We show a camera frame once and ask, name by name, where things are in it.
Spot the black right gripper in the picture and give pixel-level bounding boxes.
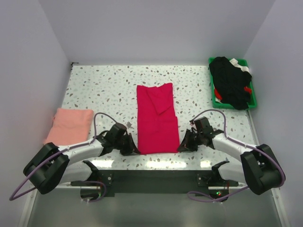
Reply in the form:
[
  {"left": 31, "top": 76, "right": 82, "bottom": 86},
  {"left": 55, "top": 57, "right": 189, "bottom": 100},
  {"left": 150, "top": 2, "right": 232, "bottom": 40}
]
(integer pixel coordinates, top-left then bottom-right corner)
[{"left": 177, "top": 129, "right": 203, "bottom": 152}]

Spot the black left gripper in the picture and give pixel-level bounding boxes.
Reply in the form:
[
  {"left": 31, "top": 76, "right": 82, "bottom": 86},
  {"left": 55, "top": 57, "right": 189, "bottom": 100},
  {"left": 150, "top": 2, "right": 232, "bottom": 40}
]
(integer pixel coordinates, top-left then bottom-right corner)
[{"left": 113, "top": 133, "right": 140, "bottom": 156}]

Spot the magenta red t shirt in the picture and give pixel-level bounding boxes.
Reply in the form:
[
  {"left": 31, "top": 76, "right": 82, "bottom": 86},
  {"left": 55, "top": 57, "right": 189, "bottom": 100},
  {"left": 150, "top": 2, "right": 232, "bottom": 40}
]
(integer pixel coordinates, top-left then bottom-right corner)
[{"left": 136, "top": 83, "right": 179, "bottom": 155}]

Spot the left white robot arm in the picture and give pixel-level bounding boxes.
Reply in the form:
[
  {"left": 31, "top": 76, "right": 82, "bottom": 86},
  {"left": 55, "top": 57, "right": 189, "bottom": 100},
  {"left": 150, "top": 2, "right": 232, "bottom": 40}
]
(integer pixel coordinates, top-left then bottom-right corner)
[{"left": 23, "top": 123, "right": 140, "bottom": 194}]

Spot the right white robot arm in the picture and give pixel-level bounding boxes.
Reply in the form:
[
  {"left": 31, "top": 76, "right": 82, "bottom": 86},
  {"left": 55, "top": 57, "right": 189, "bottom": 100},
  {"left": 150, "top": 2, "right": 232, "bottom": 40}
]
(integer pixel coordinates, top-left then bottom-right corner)
[{"left": 177, "top": 117, "right": 285, "bottom": 195}]

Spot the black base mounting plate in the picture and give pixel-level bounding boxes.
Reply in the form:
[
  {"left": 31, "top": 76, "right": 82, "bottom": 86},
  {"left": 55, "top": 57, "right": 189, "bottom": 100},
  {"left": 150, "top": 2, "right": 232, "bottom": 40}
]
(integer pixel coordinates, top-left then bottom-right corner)
[{"left": 71, "top": 170, "right": 239, "bottom": 198}]

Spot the folded peach t shirt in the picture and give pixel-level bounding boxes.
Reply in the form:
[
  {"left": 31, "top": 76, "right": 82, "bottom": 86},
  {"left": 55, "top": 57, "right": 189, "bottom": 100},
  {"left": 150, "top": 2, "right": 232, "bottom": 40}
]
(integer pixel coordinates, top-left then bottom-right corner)
[{"left": 44, "top": 108, "right": 94, "bottom": 146}]

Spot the black t shirt in bin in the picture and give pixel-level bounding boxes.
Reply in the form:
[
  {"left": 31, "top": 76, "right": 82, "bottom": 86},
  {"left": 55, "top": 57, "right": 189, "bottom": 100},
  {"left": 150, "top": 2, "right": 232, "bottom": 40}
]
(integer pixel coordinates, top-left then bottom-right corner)
[{"left": 209, "top": 57, "right": 252, "bottom": 110}]

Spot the red garment in bin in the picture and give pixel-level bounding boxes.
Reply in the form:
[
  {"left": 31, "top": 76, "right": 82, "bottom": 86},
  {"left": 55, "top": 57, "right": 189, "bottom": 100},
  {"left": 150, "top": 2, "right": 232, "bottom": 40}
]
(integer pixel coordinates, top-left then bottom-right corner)
[{"left": 214, "top": 87, "right": 252, "bottom": 101}]

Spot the white garment in bin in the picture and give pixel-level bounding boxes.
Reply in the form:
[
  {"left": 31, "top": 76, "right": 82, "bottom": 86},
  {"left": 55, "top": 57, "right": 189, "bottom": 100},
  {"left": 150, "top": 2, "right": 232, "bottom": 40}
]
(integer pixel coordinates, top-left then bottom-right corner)
[{"left": 229, "top": 58, "right": 250, "bottom": 73}]

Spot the green plastic bin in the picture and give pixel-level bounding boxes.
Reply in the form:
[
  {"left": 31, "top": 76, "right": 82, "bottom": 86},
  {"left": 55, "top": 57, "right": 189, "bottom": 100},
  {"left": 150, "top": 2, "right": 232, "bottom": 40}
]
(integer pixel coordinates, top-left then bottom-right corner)
[{"left": 208, "top": 57, "right": 257, "bottom": 110}]

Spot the aluminium rail frame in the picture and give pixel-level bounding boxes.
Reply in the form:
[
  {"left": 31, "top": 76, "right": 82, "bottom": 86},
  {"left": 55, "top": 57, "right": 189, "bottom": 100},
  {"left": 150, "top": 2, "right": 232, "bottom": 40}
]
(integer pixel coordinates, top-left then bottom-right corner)
[{"left": 18, "top": 111, "right": 291, "bottom": 227}]

